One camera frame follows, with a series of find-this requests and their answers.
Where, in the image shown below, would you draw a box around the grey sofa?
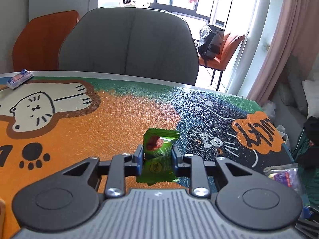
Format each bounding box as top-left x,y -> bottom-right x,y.
271,56 -> 318,150

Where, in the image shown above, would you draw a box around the colourful cartoon table mat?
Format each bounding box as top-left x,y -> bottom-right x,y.
1,72 -> 292,238

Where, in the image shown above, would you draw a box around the white pillow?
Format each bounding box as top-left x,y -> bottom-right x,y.
302,80 -> 319,118

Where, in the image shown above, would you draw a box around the dark backpack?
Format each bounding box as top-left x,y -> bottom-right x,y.
196,24 -> 224,67

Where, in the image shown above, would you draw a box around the white plastic bag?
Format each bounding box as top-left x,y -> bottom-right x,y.
276,125 -> 291,151

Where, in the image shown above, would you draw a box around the small purple tissue pack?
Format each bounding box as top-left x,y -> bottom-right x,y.
7,69 -> 33,90

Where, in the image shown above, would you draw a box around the far orange chair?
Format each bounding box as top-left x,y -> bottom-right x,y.
198,33 -> 245,91

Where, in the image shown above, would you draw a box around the green garment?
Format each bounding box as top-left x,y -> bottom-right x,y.
291,128 -> 318,209

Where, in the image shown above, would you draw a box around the green candy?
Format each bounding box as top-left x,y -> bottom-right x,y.
136,128 -> 179,186

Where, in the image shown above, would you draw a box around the grey dining chair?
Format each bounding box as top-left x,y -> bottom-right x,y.
58,7 -> 199,85

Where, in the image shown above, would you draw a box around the brown cardboard box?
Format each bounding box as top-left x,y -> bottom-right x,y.
0,199 -> 6,239

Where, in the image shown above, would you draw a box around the purple label white cake pack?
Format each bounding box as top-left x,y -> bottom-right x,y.
263,163 -> 304,196

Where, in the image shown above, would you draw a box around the pink curtain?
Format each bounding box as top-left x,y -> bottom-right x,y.
247,0 -> 318,104

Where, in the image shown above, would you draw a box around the orange dining chair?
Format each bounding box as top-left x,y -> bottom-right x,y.
12,10 -> 80,72

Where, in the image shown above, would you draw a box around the black clothes pile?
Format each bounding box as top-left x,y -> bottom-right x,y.
298,117 -> 318,168

